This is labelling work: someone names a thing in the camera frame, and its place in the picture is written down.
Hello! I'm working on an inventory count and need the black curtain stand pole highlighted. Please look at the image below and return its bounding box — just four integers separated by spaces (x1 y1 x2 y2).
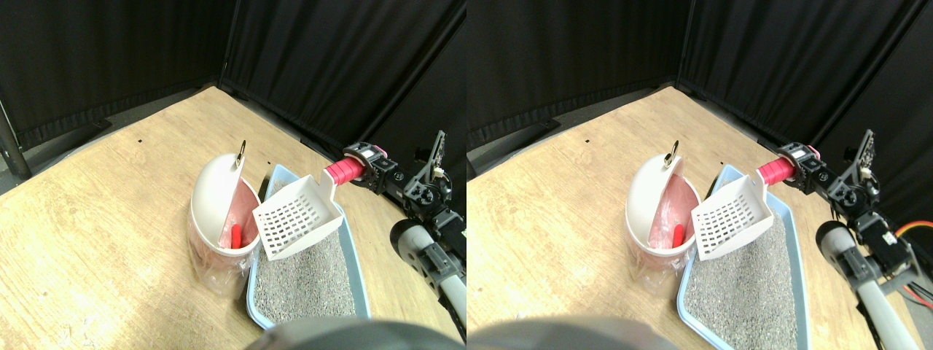
368 4 467 147
809 0 917 144
218 0 242 86
674 0 698 86

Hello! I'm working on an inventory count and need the black curtain stand foot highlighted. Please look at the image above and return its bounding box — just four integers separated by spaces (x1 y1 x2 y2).
509 118 563 140
71 118 114 136

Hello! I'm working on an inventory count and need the orange wire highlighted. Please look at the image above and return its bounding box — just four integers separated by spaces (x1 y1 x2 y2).
892 218 933 238

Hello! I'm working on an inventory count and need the black bracket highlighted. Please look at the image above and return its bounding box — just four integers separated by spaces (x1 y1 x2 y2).
845 129 876 191
411 129 448 191

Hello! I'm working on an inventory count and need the white scoop with red handle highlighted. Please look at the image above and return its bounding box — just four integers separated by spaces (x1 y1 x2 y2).
690 154 800 263
251 156 366 263

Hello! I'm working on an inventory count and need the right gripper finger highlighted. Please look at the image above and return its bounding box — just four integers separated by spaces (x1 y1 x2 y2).
342 142 388 184
776 142 821 187

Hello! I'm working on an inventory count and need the blue litter tray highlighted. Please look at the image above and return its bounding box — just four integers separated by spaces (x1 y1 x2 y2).
677 163 812 350
246 163 373 330

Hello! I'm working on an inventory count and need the grey curtain stand pole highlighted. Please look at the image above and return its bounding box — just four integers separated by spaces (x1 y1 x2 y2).
0 97 32 180

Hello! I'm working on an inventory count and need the white bin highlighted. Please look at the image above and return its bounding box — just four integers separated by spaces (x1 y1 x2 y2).
187 139 262 297
624 139 698 293

